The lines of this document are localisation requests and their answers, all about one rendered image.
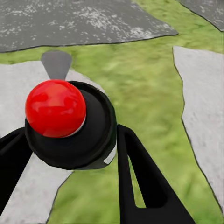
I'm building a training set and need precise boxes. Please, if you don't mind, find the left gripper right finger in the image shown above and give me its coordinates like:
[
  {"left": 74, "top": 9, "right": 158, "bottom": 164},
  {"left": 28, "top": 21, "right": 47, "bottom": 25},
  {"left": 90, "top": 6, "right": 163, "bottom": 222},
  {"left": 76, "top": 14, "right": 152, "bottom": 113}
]
[{"left": 117, "top": 125, "right": 196, "bottom": 224}]

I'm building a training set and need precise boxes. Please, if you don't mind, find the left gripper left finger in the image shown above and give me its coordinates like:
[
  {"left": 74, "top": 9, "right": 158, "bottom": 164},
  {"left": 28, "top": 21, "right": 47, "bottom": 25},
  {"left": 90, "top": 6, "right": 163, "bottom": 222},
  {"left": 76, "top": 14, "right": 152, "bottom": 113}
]
[{"left": 0, "top": 127, "right": 33, "bottom": 215}]

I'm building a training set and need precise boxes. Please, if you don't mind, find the insectifuge atomizer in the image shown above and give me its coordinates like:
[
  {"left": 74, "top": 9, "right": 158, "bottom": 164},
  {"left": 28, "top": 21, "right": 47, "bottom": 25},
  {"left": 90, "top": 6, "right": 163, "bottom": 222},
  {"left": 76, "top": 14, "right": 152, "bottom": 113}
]
[{"left": 25, "top": 50, "right": 117, "bottom": 170}]

